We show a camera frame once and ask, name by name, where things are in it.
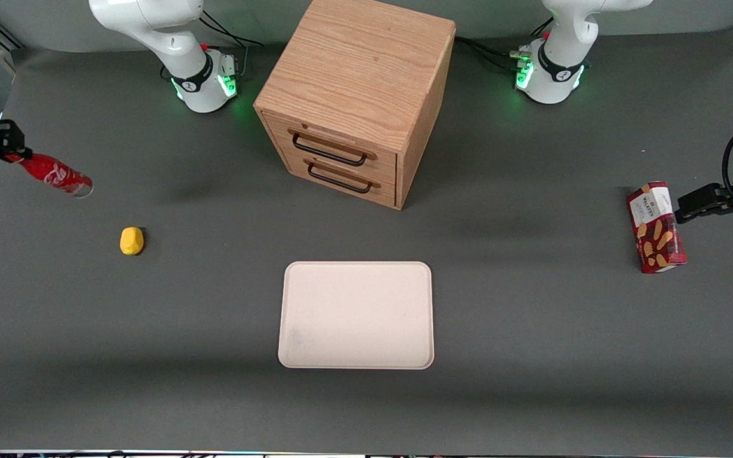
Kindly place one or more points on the red coke bottle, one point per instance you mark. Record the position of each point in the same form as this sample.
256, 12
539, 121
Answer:
58, 175

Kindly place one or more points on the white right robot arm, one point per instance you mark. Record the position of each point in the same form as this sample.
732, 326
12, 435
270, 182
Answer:
182, 44

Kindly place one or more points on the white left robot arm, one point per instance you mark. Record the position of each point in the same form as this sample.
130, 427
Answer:
560, 57

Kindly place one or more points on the beige rectangular tray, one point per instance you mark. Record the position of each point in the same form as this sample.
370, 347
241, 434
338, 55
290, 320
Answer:
356, 315

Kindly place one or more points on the red cookie box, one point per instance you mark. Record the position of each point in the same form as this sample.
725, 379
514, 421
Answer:
656, 229

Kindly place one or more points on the yellow lemon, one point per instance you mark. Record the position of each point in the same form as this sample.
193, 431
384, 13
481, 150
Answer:
131, 241

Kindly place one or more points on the wooden two-drawer cabinet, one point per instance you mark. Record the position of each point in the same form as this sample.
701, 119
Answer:
360, 76

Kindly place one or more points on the grey table mat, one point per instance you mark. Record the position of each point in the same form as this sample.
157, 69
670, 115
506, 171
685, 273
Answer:
366, 407

